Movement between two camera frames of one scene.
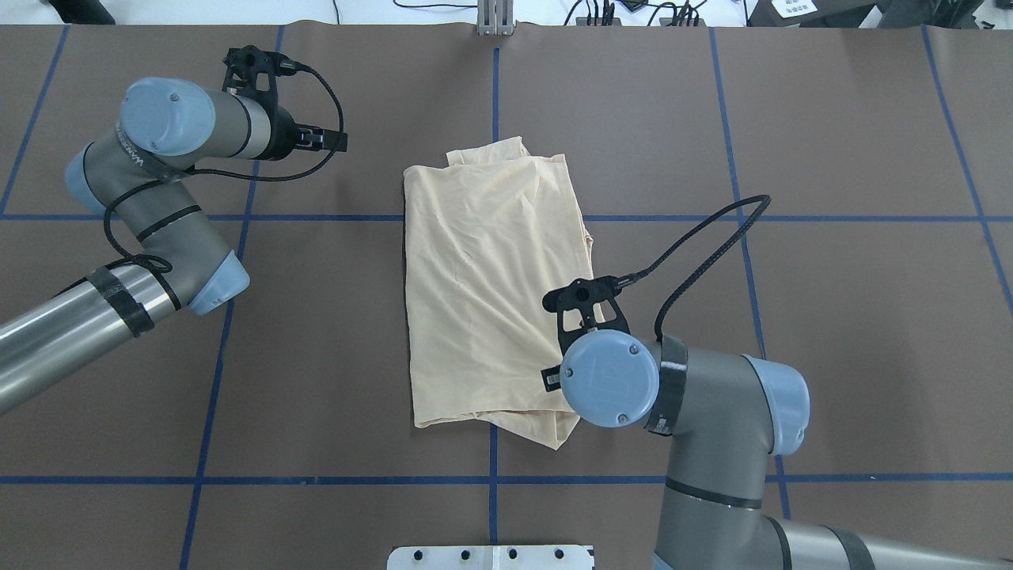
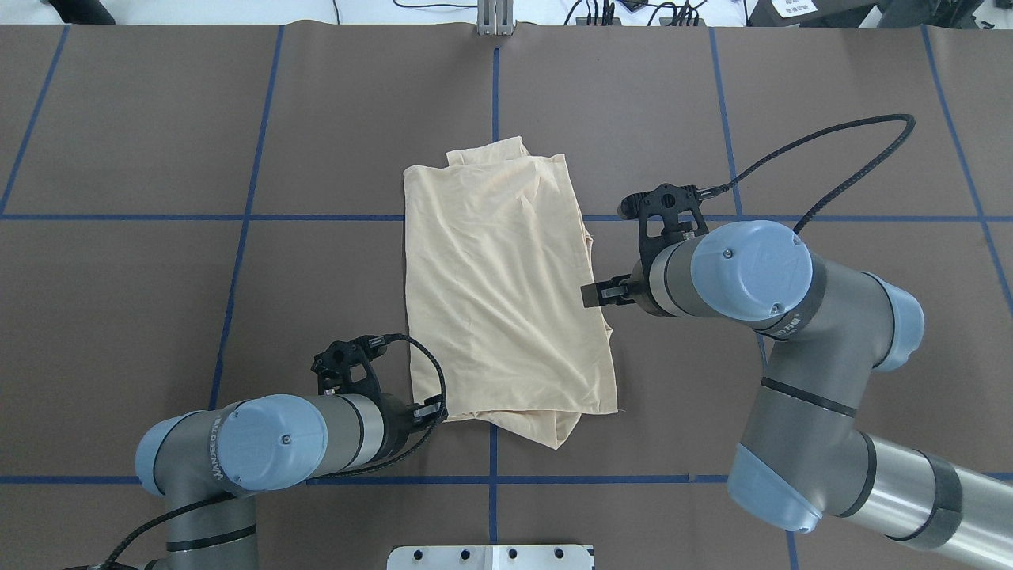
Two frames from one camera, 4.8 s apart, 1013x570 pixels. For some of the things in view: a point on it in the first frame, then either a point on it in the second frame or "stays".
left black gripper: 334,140 → 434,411
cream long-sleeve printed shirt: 497,274 stays
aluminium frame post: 495,17 stays
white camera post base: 492,557 stays
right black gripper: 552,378 → 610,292
